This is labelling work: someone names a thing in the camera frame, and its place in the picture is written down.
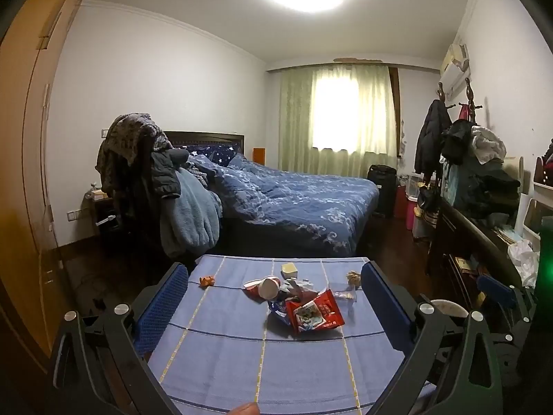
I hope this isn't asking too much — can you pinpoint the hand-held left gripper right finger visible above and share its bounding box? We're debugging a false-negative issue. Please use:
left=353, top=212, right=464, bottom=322
left=360, top=260, right=504, bottom=415

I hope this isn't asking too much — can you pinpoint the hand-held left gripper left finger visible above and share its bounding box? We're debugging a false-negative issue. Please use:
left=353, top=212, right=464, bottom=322
left=47, top=261, right=191, bottom=415

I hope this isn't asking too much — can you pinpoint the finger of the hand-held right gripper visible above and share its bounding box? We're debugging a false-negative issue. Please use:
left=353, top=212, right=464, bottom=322
left=476, top=274, right=525, bottom=312

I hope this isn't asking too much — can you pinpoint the clear plastic wrapper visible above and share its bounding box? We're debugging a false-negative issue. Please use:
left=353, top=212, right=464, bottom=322
left=332, top=287, right=360, bottom=304

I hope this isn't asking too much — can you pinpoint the white waste bin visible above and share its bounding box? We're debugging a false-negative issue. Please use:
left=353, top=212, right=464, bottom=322
left=417, top=298, right=470, bottom=319

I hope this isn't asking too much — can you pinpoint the red snack packet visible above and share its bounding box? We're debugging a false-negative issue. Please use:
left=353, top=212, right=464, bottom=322
left=286, top=289, right=346, bottom=336

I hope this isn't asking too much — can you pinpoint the silver blister pack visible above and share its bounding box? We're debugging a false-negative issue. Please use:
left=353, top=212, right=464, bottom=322
left=283, top=278, right=318, bottom=303

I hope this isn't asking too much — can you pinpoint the red and white paper cup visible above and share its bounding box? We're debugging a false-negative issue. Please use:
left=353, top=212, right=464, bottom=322
left=243, top=276, right=282, bottom=302

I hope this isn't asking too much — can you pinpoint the blue snack packet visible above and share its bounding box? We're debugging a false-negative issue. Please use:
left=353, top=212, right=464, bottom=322
left=267, top=296, right=299, bottom=326

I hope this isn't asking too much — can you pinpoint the white plastic bag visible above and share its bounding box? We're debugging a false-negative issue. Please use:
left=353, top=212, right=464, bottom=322
left=507, top=239, right=541, bottom=288

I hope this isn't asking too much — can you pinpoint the dark wooden dresser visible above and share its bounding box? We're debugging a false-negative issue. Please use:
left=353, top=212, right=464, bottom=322
left=425, top=196, right=541, bottom=325

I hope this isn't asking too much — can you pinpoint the blue striped tablecloth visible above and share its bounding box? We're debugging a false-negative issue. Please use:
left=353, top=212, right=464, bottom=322
left=144, top=254, right=437, bottom=415

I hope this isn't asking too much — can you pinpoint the white shelf unit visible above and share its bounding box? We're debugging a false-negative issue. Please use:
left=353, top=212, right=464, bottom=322
left=518, top=156, right=553, bottom=269

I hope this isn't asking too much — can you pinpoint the red box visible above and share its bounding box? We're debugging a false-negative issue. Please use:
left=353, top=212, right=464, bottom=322
left=393, top=186, right=409, bottom=221

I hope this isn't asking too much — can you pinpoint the pile of dark clothes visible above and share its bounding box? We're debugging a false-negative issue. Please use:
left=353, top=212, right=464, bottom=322
left=441, top=119, right=521, bottom=225

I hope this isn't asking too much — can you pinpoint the dark nightstand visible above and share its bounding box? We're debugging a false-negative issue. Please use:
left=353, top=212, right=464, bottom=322
left=93, top=196, right=124, bottom=234

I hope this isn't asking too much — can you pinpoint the black suitcase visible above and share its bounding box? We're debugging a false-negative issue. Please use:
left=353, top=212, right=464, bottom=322
left=367, top=164, right=397, bottom=219

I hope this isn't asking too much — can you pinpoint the clear plastic storage box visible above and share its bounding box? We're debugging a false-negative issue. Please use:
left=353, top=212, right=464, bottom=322
left=404, top=173, right=426, bottom=202

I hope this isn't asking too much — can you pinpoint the dark puffer jacket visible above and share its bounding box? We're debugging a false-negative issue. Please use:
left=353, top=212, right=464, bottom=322
left=149, top=147, right=191, bottom=202

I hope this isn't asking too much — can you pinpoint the blue patterned duvet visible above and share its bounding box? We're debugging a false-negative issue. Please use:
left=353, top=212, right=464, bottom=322
left=188, top=152, right=381, bottom=257

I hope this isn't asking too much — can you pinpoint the white garment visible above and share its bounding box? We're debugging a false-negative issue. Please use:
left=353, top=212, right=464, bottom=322
left=471, top=125, right=507, bottom=165

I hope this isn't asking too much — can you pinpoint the black hanging jacket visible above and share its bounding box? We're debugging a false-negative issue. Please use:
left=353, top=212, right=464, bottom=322
left=414, top=99, right=452, bottom=174

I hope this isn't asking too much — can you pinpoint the star printed pillow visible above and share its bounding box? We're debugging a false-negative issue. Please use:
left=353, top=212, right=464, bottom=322
left=188, top=145, right=243, bottom=167

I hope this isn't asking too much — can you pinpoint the grey patterned garment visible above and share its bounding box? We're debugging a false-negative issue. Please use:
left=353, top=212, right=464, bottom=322
left=96, top=113, right=174, bottom=191

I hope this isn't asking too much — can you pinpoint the dark wooden bed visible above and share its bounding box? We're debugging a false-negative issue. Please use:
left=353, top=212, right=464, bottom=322
left=163, top=130, right=381, bottom=258

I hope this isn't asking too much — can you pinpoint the wooden coat rack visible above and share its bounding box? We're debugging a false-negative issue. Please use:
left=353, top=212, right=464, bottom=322
left=436, top=78, right=480, bottom=126

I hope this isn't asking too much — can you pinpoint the brown curtain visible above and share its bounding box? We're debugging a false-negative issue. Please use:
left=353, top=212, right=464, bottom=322
left=389, top=67, right=402, bottom=160

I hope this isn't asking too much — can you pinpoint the pale green curtain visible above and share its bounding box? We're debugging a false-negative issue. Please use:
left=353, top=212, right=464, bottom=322
left=278, top=64, right=401, bottom=178

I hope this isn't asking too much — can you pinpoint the wooden wardrobe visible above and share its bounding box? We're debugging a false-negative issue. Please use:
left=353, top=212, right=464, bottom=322
left=0, top=0, right=104, bottom=372

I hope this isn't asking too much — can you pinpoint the white air conditioner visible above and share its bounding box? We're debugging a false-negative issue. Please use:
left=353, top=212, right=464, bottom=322
left=439, top=42, right=471, bottom=101

